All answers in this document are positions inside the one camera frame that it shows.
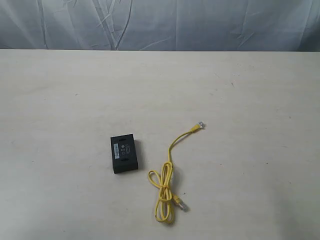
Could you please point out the black rectangular adapter box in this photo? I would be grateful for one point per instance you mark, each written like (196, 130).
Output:
(124, 156)

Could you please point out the grey wrinkled backdrop curtain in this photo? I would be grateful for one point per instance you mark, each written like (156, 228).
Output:
(161, 25)

